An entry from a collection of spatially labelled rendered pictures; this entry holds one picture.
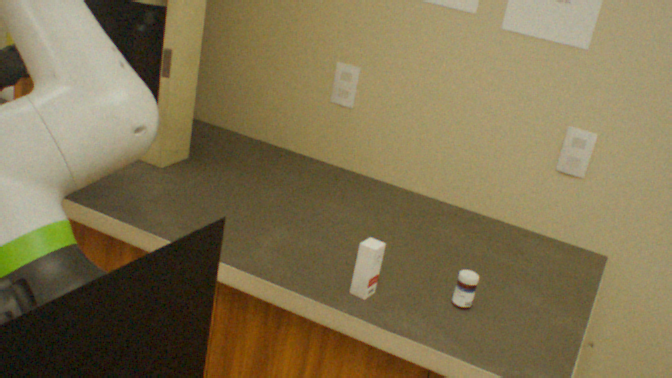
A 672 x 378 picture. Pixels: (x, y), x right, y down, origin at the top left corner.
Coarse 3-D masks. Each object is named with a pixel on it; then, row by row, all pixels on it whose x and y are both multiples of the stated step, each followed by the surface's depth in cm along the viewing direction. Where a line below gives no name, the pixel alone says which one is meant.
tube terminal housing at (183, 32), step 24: (168, 0) 167; (192, 0) 170; (168, 24) 169; (192, 24) 173; (192, 48) 176; (192, 72) 180; (168, 96) 174; (192, 96) 183; (168, 120) 177; (192, 120) 186; (168, 144) 180
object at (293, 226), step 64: (192, 128) 213; (128, 192) 164; (192, 192) 170; (256, 192) 177; (320, 192) 185; (384, 192) 193; (256, 256) 147; (320, 256) 152; (384, 256) 157; (448, 256) 163; (512, 256) 169; (576, 256) 176; (320, 320) 135; (384, 320) 133; (448, 320) 137; (512, 320) 142; (576, 320) 146
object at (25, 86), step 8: (0, 16) 164; (0, 24) 165; (0, 32) 165; (8, 32) 167; (0, 40) 166; (8, 40) 168; (0, 48) 167; (24, 80) 175; (32, 80) 177; (8, 88) 172; (16, 88) 174; (24, 88) 176; (32, 88) 177; (0, 96) 171; (8, 96) 173; (16, 96) 175; (0, 104) 172
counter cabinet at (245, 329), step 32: (96, 256) 160; (128, 256) 156; (224, 288) 147; (224, 320) 149; (256, 320) 145; (288, 320) 142; (224, 352) 151; (256, 352) 148; (288, 352) 144; (320, 352) 141; (352, 352) 138; (384, 352) 135
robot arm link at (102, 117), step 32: (0, 0) 91; (32, 0) 90; (64, 0) 91; (32, 32) 89; (64, 32) 89; (96, 32) 92; (32, 64) 90; (64, 64) 88; (96, 64) 89; (128, 64) 94; (32, 96) 87; (64, 96) 87; (96, 96) 87; (128, 96) 89; (64, 128) 86; (96, 128) 87; (128, 128) 89; (64, 160) 86; (96, 160) 88; (128, 160) 92
